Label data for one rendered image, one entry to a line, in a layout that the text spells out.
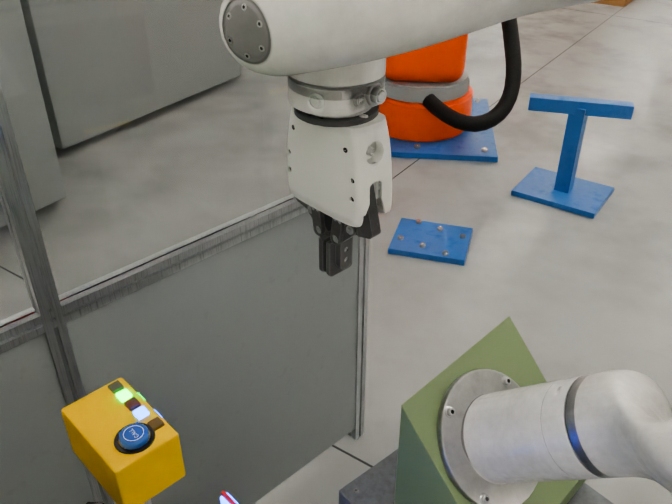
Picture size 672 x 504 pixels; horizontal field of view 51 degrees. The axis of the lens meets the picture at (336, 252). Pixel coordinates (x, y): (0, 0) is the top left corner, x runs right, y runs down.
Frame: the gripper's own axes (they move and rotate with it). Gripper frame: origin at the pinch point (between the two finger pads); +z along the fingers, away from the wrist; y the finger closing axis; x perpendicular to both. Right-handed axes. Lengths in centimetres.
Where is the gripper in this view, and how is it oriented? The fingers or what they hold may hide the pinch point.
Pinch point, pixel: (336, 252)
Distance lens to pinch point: 69.8
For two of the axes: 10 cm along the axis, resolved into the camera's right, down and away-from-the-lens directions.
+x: -7.2, 3.8, -5.8
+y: -7.0, -4.0, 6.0
